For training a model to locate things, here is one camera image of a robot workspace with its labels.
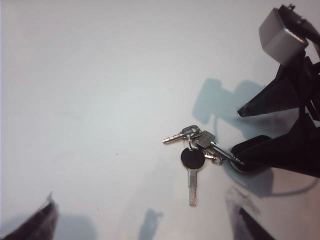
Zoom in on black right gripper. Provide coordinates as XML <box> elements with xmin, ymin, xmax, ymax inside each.
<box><xmin>236</xmin><ymin>51</ymin><xmax>320</xmax><ymax>179</ymax></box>

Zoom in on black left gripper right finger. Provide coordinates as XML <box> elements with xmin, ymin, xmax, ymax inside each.
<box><xmin>224</xmin><ymin>186</ymin><xmax>276</xmax><ymax>240</ymax></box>

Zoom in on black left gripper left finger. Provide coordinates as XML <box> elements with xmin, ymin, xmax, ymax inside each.
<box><xmin>0</xmin><ymin>191</ymin><xmax>59</xmax><ymax>240</ymax></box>

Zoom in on bunch of keys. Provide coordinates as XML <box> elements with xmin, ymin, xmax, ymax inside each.
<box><xmin>162</xmin><ymin>124</ymin><xmax>270</xmax><ymax>208</ymax></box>

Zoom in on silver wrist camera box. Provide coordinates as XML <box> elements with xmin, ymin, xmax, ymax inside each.
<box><xmin>258</xmin><ymin>7</ymin><xmax>310</xmax><ymax>67</ymax></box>

